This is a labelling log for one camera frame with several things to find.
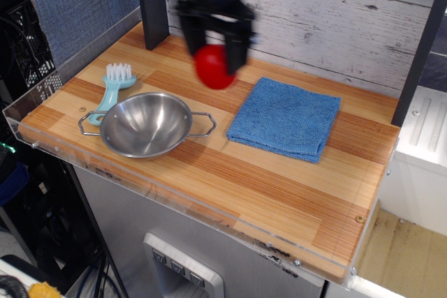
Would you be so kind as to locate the steel bowl with handles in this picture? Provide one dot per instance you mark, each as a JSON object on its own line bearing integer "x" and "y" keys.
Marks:
{"x": 147, "y": 125}

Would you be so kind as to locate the yellow object at corner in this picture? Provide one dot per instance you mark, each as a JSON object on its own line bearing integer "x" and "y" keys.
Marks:
{"x": 43, "y": 290}

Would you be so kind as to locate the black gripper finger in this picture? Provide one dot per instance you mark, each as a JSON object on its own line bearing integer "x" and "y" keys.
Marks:
{"x": 237, "y": 43}
{"x": 193, "y": 34}

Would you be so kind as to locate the light blue scrub brush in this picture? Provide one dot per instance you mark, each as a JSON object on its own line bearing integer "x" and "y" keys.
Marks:
{"x": 116, "y": 78}

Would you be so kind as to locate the black plastic crate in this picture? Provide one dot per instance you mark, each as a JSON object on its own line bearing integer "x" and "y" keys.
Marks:
{"x": 25, "y": 54}

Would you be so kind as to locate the dark left vertical post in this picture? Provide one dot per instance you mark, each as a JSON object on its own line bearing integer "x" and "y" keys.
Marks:
{"x": 154, "y": 21}

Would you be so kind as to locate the white grooved sink unit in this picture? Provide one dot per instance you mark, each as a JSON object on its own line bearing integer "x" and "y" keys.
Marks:
{"x": 414, "y": 187}

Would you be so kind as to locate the dark vertical post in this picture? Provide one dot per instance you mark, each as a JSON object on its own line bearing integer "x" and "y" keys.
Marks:
{"x": 416, "y": 70}
{"x": 154, "y": 21}

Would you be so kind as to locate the red ball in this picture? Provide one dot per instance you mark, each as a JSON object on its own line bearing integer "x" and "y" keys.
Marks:
{"x": 212, "y": 68}

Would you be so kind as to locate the dark right vertical post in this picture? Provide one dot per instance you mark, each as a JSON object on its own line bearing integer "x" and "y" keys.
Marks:
{"x": 416, "y": 70}

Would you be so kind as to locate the blue folded cloth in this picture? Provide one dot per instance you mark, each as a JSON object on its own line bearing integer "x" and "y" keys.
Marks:
{"x": 285, "y": 119}

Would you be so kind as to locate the clear acrylic table guard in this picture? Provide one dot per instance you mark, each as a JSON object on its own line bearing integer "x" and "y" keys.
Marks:
{"x": 309, "y": 218}

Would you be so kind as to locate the steel toy appliance cabinet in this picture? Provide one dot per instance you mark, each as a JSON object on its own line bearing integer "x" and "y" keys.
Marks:
{"x": 124, "y": 217}

